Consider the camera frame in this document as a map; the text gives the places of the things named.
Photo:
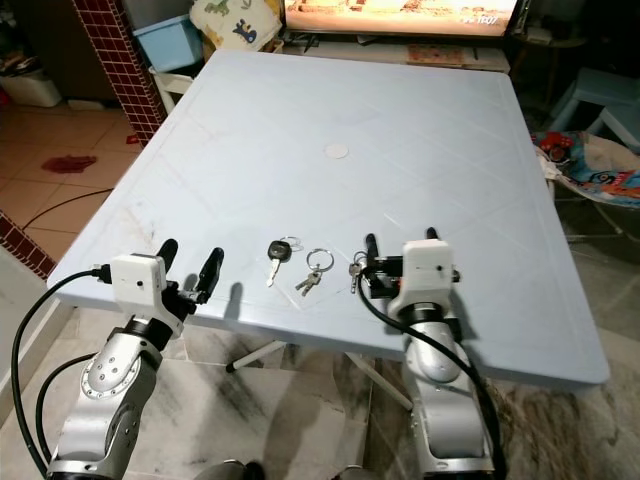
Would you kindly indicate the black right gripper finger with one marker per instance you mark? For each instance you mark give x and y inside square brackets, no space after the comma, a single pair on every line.
[433,235]
[373,250]

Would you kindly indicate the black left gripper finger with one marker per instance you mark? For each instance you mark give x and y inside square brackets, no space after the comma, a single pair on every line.
[210,275]
[167,252]

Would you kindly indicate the small silver key bunch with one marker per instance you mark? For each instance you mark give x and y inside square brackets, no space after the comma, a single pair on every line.
[357,272]

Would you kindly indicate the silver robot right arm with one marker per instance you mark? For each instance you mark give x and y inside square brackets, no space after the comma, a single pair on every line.
[445,400]

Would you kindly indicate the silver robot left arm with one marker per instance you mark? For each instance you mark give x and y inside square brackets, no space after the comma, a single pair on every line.
[105,400]

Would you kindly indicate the white metal table leg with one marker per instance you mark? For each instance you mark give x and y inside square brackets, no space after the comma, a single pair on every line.
[380,382]
[257,355]

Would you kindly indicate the white round table plug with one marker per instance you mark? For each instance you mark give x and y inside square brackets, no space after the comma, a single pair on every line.
[337,151]

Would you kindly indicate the dark red rag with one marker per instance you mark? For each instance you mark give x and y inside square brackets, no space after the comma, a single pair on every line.
[68,164]

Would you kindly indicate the orange booklet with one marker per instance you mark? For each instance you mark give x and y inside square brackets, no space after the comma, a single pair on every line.
[435,54]

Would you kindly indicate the grey robot left leg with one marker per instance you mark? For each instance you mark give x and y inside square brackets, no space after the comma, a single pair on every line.
[230,472]

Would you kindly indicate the red mosaic tiled pillar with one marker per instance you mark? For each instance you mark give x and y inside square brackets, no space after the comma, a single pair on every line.
[120,70]

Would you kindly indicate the light blue plastic bin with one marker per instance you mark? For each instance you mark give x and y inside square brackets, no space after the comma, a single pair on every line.
[168,44]

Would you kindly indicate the white plastic basket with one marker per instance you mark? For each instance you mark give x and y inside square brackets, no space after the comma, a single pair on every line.
[30,90]

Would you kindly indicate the light blue plastic stool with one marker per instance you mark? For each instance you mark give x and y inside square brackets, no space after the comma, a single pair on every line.
[595,95]

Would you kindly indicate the flat screen television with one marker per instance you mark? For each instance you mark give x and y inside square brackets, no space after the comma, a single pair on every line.
[400,15]

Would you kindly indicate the white printed cushion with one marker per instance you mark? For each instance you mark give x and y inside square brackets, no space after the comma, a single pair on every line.
[237,25]

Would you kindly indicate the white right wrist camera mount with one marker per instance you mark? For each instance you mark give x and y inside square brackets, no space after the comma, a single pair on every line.
[430,270]

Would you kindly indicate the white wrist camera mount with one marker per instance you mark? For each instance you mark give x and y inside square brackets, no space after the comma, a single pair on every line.
[430,270]
[138,286]

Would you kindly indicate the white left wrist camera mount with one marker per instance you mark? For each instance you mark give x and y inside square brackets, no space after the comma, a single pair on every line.
[138,286]

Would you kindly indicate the white rack frame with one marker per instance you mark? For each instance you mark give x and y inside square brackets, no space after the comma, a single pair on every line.
[165,88]

